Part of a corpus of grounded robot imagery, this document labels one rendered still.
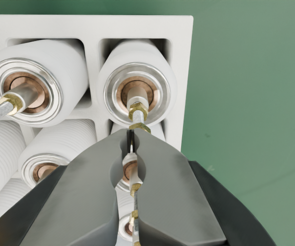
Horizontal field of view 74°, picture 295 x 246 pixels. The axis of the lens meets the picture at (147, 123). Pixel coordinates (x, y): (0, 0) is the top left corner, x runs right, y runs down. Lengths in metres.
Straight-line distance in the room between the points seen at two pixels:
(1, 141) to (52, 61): 0.17
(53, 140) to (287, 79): 0.54
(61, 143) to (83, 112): 0.06
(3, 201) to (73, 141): 0.17
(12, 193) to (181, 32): 0.37
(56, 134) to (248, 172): 0.58
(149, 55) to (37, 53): 0.12
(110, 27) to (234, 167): 0.55
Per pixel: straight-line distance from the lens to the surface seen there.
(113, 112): 0.23
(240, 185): 0.74
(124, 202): 0.35
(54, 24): 0.30
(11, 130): 0.38
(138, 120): 0.16
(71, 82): 0.24
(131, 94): 0.20
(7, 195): 0.43
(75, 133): 0.32
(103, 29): 0.29
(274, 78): 0.59
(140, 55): 0.22
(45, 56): 0.24
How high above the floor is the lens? 0.46
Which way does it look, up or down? 62 degrees down
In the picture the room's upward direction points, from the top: 174 degrees clockwise
